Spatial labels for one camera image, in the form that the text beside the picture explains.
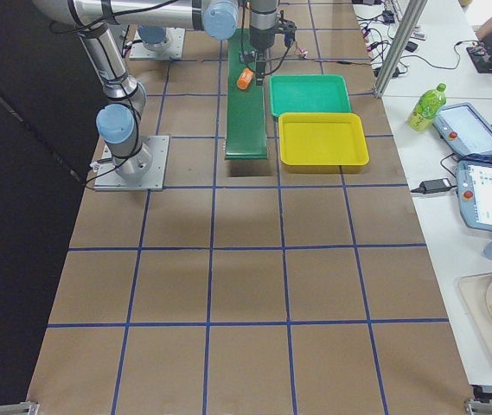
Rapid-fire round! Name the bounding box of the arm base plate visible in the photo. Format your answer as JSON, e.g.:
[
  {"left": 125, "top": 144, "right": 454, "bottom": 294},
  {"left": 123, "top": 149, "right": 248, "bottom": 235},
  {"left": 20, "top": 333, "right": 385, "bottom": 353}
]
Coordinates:
[
  {"left": 129, "top": 26, "right": 185, "bottom": 61},
  {"left": 93, "top": 135, "right": 170, "bottom": 191}
]

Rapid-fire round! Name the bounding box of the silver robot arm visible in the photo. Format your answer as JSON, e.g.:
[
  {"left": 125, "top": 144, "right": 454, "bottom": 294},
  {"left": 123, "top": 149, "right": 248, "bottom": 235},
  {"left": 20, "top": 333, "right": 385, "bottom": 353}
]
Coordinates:
[
  {"left": 34, "top": 1, "right": 297, "bottom": 98},
  {"left": 78, "top": 23, "right": 152, "bottom": 181}
]

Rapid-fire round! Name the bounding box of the green conveyor belt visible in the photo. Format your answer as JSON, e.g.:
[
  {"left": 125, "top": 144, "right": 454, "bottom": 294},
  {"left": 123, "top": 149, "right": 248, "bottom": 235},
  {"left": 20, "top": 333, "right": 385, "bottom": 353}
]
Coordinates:
[{"left": 225, "top": 29, "right": 267, "bottom": 160}]

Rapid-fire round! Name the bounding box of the red black wire with plug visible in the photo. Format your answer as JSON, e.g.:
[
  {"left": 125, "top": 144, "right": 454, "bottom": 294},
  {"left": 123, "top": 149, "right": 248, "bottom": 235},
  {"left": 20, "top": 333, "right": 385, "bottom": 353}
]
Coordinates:
[{"left": 271, "top": 38, "right": 376, "bottom": 74}]

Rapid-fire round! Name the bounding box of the green tray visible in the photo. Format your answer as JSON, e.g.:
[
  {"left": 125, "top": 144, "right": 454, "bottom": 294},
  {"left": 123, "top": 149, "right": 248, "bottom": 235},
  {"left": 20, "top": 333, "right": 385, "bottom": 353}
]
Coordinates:
[{"left": 269, "top": 74, "right": 351, "bottom": 118}]

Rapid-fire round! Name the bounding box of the aluminium frame post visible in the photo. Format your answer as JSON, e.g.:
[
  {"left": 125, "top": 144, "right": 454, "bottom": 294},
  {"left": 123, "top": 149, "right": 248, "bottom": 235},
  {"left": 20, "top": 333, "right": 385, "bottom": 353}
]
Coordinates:
[{"left": 374, "top": 0, "right": 427, "bottom": 98}]

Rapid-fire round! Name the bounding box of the green tea bottle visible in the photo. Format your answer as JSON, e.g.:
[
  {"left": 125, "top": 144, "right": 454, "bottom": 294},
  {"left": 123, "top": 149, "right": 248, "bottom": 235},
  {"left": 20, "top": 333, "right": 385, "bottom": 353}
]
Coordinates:
[{"left": 407, "top": 83, "right": 446, "bottom": 131}]

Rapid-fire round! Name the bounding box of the orange cylinder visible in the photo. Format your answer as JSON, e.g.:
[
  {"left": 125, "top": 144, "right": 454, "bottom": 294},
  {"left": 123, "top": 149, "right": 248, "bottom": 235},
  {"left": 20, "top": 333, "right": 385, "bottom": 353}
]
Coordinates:
[{"left": 236, "top": 67, "right": 255, "bottom": 91}]

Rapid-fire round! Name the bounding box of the beige tray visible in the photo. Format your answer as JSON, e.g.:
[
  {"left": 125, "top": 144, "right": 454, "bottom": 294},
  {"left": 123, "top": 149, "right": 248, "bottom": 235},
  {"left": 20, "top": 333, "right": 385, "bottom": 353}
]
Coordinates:
[{"left": 457, "top": 273, "right": 492, "bottom": 360}]

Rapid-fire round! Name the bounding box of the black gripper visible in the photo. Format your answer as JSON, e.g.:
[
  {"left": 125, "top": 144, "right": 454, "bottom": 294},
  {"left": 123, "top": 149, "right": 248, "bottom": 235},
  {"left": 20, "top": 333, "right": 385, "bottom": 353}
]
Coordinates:
[{"left": 239, "top": 17, "right": 297, "bottom": 86}]

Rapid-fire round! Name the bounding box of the yellow tray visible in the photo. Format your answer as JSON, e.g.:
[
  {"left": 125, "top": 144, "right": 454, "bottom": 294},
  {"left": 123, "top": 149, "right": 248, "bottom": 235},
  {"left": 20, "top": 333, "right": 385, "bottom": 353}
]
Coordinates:
[{"left": 278, "top": 112, "right": 369, "bottom": 166}]

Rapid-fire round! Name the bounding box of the black power adapter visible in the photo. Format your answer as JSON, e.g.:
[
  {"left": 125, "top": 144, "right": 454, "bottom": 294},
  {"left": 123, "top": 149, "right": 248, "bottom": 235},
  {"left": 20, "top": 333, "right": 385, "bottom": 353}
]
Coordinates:
[{"left": 411, "top": 178, "right": 454, "bottom": 195}]

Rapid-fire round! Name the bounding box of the teach pendant tablet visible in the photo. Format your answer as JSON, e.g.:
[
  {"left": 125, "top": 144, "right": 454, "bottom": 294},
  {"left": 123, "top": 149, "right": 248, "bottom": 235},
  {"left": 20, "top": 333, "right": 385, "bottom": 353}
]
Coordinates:
[
  {"left": 432, "top": 102, "right": 492, "bottom": 156},
  {"left": 456, "top": 160, "right": 492, "bottom": 232}
]

